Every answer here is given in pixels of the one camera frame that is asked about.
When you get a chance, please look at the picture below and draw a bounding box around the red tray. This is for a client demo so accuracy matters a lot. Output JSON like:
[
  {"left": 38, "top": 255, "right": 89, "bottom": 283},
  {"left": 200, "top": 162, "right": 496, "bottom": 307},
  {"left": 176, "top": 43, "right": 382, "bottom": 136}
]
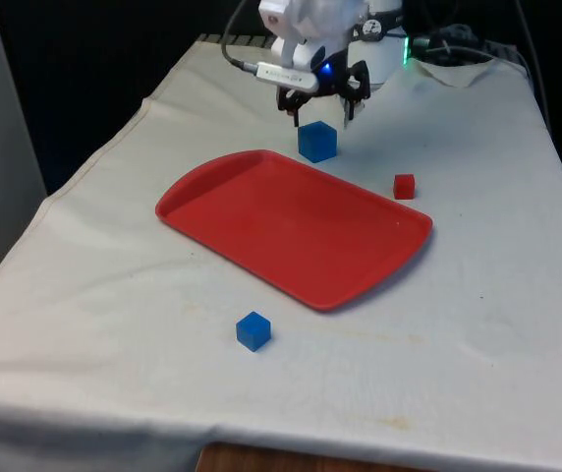
[{"left": 154, "top": 148, "right": 434, "bottom": 315}]

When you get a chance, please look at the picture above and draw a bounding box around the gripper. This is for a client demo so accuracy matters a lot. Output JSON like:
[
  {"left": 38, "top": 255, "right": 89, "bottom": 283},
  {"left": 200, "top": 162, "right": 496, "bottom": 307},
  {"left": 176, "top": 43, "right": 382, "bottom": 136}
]
[{"left": 275, "top": 45, "right": 372, "bottom": 131}]

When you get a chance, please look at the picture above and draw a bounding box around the small red cube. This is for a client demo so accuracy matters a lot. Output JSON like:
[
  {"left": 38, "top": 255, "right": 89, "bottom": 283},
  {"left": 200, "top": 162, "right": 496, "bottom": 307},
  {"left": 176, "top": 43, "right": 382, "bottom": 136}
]
[{"left": 392, "top": 173, "right": 417, "bottom": 201}]

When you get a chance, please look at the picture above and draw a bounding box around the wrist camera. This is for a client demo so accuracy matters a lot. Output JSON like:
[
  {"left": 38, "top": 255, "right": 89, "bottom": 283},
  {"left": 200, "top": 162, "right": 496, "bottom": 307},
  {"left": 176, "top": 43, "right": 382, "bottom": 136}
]
[{"left": 253, "top": 61, "right": 321, "bottom": 94}]

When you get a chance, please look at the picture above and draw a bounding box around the small blue cube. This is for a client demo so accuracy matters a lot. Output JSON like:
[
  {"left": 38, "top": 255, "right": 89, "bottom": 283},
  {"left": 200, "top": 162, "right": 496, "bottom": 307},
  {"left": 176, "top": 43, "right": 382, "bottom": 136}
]
[{"left": 235, "top": 310, "right": 273, "bottom": 353}]

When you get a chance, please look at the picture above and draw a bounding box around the black cable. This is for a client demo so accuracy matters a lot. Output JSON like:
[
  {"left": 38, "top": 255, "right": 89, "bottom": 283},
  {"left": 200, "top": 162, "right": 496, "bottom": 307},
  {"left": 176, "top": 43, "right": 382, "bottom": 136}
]
[{"left": 220, "top": 0, "right": 258, "bottom": 73}]

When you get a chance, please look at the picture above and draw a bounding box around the large blue cube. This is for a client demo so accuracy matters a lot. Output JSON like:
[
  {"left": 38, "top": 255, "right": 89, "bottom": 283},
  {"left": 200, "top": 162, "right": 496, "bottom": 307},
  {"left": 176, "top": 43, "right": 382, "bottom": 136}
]
[{"left": 297, "top": 120, "right": 338, "bottom": 164}]

